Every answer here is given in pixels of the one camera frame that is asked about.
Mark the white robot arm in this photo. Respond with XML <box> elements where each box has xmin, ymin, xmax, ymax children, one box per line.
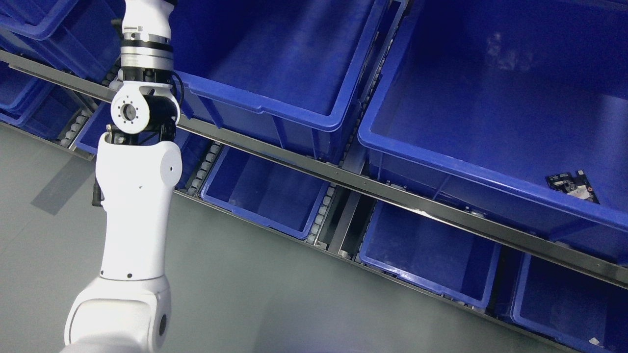
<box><xmin>62</xmin><ymin>0</ymin><xmax>184</xmax><ymax>353</ymax></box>

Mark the steel shelf rack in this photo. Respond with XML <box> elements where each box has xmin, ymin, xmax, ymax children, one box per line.
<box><xmin>1</xmin><ymin>50</ymin><xmax>627</xmax><ymax>353</ymax></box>

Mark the lower blue bin centre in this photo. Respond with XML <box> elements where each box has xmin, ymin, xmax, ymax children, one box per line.
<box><xmin>199</xmin><ymin>147</ymin><xmax>330</xmax><ymax>240</ymax></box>

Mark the large blue bin centre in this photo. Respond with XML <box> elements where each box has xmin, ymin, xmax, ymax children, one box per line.
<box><xmin>170</xmin><ymin>0</ymin><xmax>401</xmax><ymax>163</ymax></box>

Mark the large blue bin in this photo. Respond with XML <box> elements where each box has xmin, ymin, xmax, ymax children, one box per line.
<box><xmin>170</xmin><ymin>0</ymin><xmax>401</xmax><ymax>163</ymax></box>
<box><xmin>358</xmin><ymin>0</ymin><xmax>628</xmax><ymax>266</ymax></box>

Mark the large blue bin right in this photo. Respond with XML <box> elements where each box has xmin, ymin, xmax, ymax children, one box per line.
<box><xmin>358</xmin><ymin>0</ymin><xmax>628</xmax><ymax>266</ymax></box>

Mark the black circuit board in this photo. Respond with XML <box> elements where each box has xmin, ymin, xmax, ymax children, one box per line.
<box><xmin>545</xmin><ymin>170</ymin><xmax>600</xmax><ymax>204</ymax></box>

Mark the blue bin upper left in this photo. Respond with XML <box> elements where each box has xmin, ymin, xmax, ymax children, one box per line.
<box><xmin>0</xmin><ymin>0</ymin><xmax>125</xmax><ymax>82</ymax></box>

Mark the lower blue bin far right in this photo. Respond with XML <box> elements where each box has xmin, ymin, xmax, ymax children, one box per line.
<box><xmin>504</xmin><ymin>254</ymin><xmax>628</xmax><ymax>353</ymax></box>

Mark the blue bin far left lower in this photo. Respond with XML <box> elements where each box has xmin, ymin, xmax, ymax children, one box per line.
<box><xmin>0</xmin><ymin>62</ymin><xmax>82</xmax><ymax>140</ymax></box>

